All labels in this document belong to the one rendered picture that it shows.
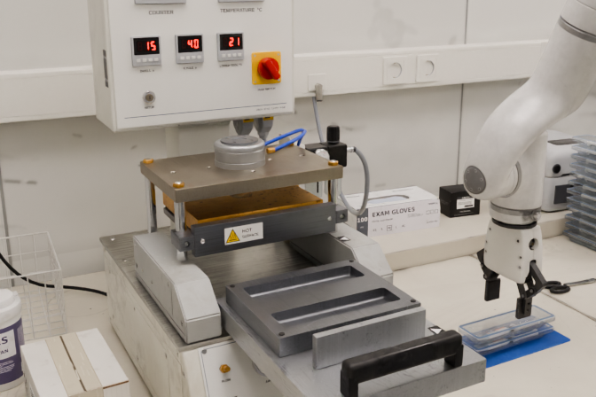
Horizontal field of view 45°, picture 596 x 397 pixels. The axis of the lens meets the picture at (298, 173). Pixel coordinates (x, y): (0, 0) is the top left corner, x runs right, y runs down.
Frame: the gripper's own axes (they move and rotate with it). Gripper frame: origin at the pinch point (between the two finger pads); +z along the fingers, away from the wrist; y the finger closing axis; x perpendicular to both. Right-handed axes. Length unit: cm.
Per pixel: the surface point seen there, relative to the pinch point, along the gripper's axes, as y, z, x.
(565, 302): 6.4, 8.3, -22.6
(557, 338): -3.7, 8.2, -9.5
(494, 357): -3.2, 8.2, 5.3
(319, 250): 8.9, -12.9, 33.5
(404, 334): -24.0, -15.3, 40.7
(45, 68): 70, -37, 64
